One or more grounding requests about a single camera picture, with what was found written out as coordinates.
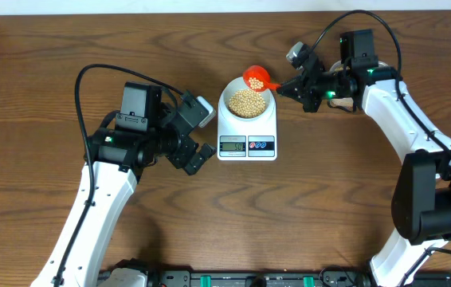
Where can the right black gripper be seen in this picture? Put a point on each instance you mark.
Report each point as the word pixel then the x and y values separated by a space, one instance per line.
pixel 304 95

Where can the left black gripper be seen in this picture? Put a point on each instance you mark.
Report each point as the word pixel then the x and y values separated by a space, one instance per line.
pixel 179 157

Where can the red plastic measuring scoop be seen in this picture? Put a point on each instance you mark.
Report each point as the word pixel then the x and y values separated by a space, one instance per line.
pixel 258 79

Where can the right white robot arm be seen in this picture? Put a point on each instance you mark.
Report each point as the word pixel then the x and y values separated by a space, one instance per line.
pixel 421 204

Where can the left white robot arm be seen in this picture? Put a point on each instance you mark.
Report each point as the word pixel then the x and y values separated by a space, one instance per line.
pixel 127 142

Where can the soybeans in bowl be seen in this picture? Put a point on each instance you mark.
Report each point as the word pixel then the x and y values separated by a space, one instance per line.
pixel 247 103

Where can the white round bowl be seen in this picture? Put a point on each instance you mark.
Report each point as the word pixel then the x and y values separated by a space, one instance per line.
pixel 239 84

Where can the white digital kitchen scale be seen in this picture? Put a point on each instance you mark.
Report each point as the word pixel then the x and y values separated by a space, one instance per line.
pixel 242 140

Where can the clear plastic soybean container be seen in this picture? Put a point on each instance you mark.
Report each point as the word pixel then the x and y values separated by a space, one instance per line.
pixel 341 103

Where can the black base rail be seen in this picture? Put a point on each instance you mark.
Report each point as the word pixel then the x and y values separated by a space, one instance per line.
pixel 134 272

